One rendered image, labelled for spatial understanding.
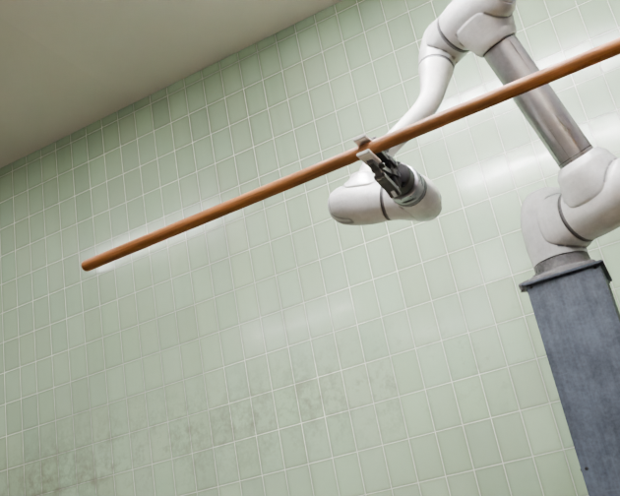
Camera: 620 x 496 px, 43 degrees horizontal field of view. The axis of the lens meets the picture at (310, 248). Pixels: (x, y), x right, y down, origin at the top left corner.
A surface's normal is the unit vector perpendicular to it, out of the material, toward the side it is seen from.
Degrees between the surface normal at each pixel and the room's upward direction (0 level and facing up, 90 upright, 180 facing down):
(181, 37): 180
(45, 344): 90
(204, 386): 90
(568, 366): 90
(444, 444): 90
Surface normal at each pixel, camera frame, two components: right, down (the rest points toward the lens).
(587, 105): -0.46, -0.26
